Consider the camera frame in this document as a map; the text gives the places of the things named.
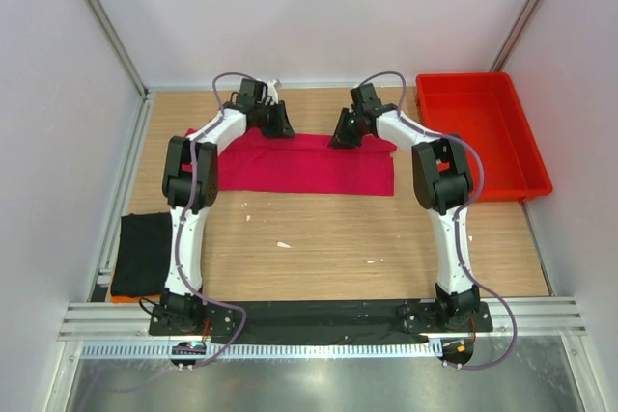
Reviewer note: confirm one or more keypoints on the orange folded t shirt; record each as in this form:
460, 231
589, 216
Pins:
130, 300

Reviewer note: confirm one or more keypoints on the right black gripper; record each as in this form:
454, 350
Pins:
340, 137

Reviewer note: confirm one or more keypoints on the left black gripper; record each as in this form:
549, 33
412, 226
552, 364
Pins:
282, 127

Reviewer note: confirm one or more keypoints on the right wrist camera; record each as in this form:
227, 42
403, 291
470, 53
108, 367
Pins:
365, 99

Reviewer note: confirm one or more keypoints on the left aluminium corner post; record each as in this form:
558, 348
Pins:
109, 31

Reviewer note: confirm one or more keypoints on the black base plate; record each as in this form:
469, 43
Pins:
338, 322

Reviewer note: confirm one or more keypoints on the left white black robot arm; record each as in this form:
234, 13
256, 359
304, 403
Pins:
190, 185

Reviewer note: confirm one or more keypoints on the aluminium corner post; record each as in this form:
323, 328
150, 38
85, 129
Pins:
517, 30
109, 31

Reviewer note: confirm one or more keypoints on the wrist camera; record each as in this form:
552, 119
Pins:
365, 99
266, 92

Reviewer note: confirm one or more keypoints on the right aluminium corner post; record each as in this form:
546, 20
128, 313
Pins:
517, 30

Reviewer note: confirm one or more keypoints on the slotted grey cable duct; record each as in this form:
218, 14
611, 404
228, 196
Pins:
178, 350

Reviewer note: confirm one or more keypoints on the magenta t shirt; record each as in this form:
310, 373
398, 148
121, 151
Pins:
306, 164

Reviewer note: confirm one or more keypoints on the black folded t shirt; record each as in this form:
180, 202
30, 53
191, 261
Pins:
143, 256

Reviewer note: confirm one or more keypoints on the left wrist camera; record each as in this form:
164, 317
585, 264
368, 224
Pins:
266, 92

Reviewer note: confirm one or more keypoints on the red plastic bin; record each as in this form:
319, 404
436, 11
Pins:
485, 110

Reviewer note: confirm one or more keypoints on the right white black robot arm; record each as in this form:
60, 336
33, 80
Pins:
443, 185

